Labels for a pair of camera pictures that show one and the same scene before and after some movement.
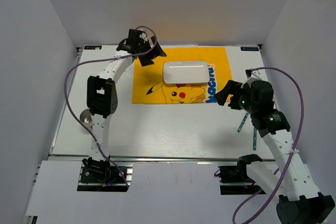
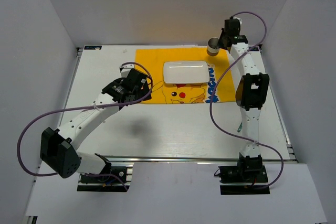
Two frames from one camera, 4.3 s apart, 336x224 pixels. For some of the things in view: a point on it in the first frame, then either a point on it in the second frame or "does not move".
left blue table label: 93,47 does not move
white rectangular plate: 186,72 does not move
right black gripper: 231,87 to 221,44
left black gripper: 147,60 to 144,91
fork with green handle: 242,123 does not move
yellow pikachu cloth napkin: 148,86 does not move
